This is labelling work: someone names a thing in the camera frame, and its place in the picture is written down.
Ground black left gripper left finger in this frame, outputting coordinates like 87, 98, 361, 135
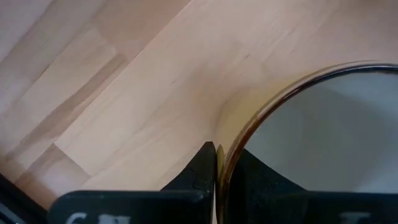
46, 141, 218, 224

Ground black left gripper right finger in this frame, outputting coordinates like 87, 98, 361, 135
226, 148, 398, 224

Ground black aluminium table frame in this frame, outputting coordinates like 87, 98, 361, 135
0, 172, 49, 224

